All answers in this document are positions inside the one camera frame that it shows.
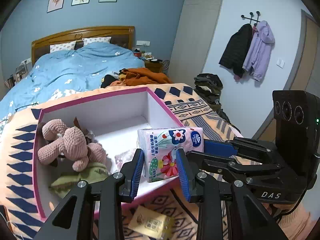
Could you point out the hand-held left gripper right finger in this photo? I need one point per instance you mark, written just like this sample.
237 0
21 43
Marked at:
182 177

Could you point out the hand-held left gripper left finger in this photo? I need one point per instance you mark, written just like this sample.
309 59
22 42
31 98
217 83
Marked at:
136 175

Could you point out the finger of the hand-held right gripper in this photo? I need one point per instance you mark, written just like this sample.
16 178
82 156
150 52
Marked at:
225 165
217 147

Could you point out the pink floral tissue packet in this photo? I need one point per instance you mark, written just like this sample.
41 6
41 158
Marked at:
165 142

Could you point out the gold tissue packet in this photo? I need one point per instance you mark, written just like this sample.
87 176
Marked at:
150 221

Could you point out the green plush toy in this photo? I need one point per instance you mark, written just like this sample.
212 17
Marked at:
82 177

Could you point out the pink cardboard box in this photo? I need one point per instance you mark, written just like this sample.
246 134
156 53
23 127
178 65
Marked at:
112 110

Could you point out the pink and brown knitted plush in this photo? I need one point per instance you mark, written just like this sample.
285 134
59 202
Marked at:
72 142

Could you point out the person's right forearm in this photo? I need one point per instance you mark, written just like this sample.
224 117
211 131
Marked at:
297 222

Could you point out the person's right hand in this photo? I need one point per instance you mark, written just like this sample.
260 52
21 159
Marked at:
271 208

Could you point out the orange patterned blanket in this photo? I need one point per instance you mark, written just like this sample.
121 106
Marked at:
200 110

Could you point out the pile of dark clothes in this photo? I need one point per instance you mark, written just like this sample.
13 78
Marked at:
208 87

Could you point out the black puffer jacket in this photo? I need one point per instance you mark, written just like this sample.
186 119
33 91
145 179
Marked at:
236 52

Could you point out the black garment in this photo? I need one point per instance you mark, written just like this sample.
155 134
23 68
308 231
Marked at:
108 81

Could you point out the brown garment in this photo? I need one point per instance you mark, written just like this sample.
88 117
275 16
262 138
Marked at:
147 77

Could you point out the purple jacket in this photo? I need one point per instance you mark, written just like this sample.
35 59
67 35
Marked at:
260 52

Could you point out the cluttered wooden nightstand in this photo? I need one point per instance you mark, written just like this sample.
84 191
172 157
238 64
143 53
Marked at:
153 66

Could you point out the beige wardrobe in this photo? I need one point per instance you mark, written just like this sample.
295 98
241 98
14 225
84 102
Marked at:
197 30

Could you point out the blue floral duvet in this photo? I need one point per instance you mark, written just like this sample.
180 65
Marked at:
75 67

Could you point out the white spotted pillow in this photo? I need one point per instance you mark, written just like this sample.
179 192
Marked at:
62 47
96 41

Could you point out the wooden bed headboard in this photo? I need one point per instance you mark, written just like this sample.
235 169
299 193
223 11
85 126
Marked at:
82 31

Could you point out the framed brown flower picture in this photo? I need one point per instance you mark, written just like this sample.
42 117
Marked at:
56 0

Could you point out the white light switch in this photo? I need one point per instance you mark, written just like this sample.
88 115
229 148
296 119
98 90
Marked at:
281 63

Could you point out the white wall socket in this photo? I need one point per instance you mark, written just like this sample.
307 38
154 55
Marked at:
26 60
143 43

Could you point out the black wall coat rack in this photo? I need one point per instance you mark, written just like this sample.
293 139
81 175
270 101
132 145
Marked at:
250 17

